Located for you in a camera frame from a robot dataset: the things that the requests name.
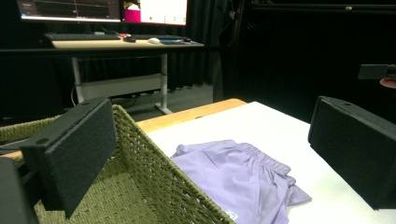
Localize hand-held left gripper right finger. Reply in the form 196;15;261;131
307;95;396;211

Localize white-legged wooden desk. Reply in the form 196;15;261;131
50;38;205;116

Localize wide computer monitor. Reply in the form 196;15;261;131
16;0;190;27

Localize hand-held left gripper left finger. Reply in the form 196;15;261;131
19;96;119;219

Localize green woven basket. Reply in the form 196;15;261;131
0;104;236;224

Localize lavender shorts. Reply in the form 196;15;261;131
170;139;313;224

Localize black keyboard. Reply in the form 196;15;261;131
43;32;121;42

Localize white table mat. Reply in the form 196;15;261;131
146;101;396;224

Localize black curtain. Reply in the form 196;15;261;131
169;0;237;91

